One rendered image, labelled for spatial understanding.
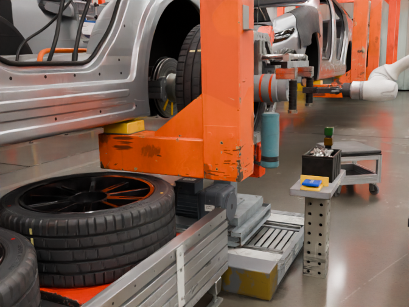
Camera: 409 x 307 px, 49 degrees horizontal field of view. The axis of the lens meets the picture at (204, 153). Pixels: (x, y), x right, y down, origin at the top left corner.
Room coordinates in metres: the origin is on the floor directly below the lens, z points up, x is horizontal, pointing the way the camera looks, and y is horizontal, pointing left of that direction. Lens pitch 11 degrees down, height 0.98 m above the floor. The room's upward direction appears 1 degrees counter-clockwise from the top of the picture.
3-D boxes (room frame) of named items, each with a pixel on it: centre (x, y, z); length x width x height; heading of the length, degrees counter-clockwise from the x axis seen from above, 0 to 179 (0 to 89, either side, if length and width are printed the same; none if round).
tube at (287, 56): (2.12, -0.33, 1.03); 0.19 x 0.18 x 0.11; 64
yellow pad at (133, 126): (2.00, 0.36, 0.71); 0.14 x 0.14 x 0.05; 64
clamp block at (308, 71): (2.33, -0.52, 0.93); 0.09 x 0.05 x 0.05; 64
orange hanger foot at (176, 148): (1.92, 0.21, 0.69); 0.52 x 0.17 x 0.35; 64
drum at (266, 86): (2.23, -0.33, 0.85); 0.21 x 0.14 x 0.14; 64
